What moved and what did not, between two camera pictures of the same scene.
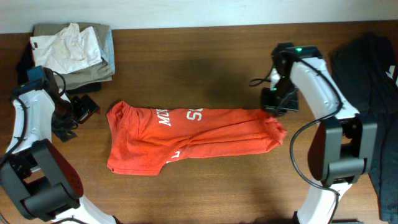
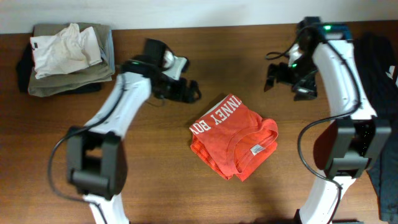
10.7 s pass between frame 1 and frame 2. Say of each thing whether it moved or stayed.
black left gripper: moved
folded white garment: stayed
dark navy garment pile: stayed
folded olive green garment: stayed
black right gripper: moved
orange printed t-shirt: moved
